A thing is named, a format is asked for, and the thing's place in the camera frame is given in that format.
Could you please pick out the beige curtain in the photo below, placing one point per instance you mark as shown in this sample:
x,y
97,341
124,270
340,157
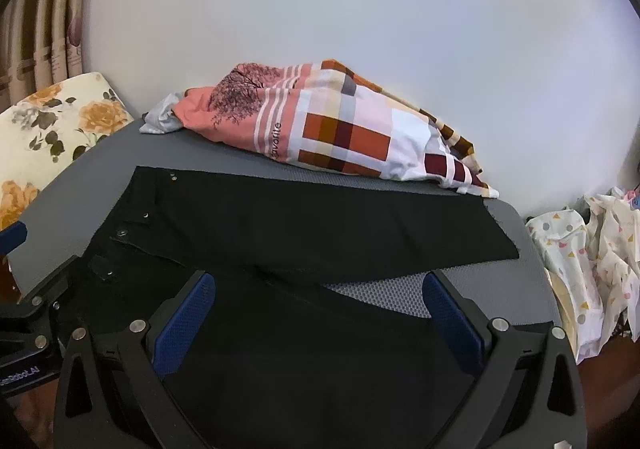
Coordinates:
x,y
41,45

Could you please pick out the grey mesh bed mat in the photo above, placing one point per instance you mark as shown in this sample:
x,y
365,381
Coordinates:
x,y
62,219

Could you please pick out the white patterned cloth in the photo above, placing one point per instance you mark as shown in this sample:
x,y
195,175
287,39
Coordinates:
x,y
592,264

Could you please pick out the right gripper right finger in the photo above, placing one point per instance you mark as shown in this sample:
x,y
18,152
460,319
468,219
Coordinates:
x,y
526,391

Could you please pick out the black pants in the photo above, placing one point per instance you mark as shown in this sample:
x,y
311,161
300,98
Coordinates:
x,y
282,360

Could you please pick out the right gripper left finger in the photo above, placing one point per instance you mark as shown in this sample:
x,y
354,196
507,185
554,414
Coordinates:
x,y
148,351

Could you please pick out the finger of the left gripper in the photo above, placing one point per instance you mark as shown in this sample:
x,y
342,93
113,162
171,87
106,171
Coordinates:
x,y
12,237

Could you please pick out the floral pillow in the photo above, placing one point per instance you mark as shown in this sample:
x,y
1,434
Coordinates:
x,y
45,132

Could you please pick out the grey cloth under quilt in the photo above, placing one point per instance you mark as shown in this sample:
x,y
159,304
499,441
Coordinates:
x,y
161,119

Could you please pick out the pink checkered quilt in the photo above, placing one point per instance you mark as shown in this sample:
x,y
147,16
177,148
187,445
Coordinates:
x,y
325,116

